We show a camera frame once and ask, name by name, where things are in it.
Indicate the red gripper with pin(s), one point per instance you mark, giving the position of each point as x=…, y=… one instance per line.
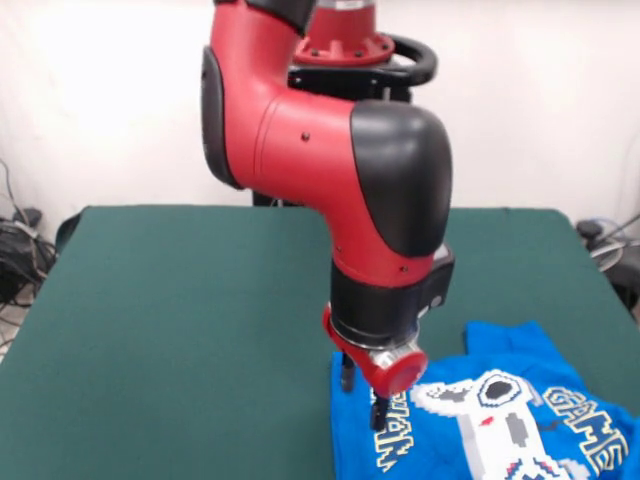
x=400, y=375

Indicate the blue printed t-shirt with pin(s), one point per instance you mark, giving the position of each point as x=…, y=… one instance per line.
x=475, y=425

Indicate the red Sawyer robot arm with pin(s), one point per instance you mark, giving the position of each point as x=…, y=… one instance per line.
x=310, y=165

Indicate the dark green table cloth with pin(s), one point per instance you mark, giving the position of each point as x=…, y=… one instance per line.
x=150, y=350

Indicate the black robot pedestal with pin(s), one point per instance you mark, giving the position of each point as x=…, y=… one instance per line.
x=400, y=70

